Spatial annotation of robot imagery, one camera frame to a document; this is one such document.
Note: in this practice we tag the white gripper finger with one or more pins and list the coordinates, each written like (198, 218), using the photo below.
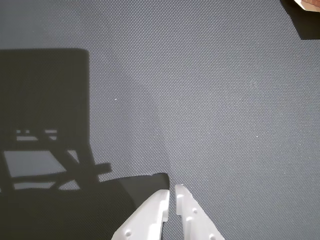
(147, 217)
(192, 220)

